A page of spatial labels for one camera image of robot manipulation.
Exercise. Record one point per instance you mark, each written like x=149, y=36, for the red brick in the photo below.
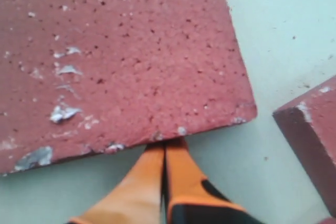
x=308, y=124
x=82, y=77

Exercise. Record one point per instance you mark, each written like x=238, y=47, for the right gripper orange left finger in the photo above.
x=137, y=198

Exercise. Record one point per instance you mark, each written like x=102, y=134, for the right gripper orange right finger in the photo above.
x=190, y=196

